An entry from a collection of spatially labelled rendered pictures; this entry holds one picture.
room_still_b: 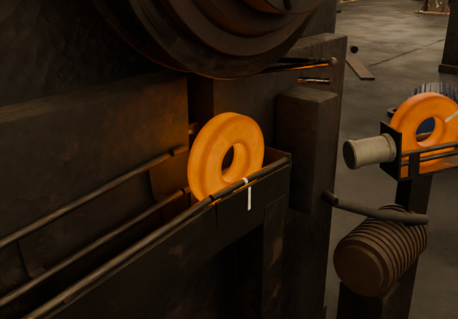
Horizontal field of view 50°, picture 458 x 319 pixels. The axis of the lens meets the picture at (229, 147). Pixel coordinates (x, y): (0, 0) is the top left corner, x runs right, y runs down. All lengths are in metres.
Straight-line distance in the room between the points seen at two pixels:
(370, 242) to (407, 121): 0.25
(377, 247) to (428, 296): 0.82
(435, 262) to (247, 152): 1.28
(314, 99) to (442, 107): 0.29
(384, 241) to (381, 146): 0.19
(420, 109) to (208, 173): 0.49
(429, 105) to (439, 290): 0.91
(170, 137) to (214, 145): 0.08
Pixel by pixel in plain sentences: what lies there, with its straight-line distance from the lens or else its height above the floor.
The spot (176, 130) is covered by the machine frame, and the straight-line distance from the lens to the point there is 0.77.
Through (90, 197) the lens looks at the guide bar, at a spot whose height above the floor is 0.74.
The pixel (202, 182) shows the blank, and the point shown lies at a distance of 0.73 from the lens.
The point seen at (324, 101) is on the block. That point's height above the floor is 0.80.
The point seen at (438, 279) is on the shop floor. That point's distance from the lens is 1.89.
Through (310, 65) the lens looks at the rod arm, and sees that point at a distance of 0.76.
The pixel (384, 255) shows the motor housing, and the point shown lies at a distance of 1.00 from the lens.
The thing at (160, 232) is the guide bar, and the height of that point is 0.70.
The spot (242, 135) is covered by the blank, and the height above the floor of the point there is 0.78.
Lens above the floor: 1.05
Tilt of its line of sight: 22 degrees down
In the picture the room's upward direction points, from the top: straight up
